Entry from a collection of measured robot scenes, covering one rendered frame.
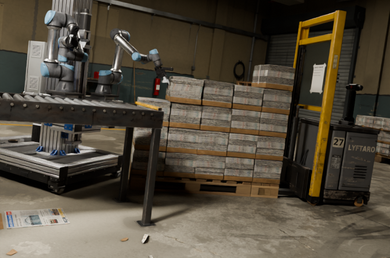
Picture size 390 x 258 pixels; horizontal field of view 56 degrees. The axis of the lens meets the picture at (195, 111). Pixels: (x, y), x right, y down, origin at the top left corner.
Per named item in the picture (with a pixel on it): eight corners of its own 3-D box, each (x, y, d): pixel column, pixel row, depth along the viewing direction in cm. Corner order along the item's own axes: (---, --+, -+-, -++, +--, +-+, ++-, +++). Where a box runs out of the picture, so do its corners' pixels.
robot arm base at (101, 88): (91, 92, 349) (92, 82, 349) (101, 93, 363) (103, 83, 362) (104, 94, 343) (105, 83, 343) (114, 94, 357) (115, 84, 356)
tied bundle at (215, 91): (192, 102, 371) (195, 80, 369) (220, 105, 377) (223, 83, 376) (201, 105, 334) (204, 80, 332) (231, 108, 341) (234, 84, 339)
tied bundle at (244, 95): (220, 105, 377) (223, 83, 375) (246, 108, 384) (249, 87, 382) (232, 108, 340) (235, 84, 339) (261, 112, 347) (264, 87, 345)
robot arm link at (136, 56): (108, 24, 343) (140, 53, 325) (116, 26, 353) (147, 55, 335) (102, 33, 347) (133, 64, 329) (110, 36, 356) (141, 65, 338)
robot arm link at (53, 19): (61, 79, 299) (68, 12, 295) (42, 77, 290) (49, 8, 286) (56, 78, 308) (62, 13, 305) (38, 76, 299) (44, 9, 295)
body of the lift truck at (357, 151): (288, 185, 419) (298, 116, 414) (331, 188, 431) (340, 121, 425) (321, 205, 352) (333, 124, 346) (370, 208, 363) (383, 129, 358)
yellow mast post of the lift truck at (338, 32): (306, 193, 354) (332, 11, 342) (314, 193, 356) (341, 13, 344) (311, 196, 345) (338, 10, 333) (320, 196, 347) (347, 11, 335)
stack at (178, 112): (127, 178, 365) (137, 95, 359) (237, 185, 390) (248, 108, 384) (129, 189, 327) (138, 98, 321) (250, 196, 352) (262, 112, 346)
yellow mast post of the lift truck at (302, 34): (277, 175, 418) (299, 22, 406) (284, 175, 420) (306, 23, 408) (281, 177, 409) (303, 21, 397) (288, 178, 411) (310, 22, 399)
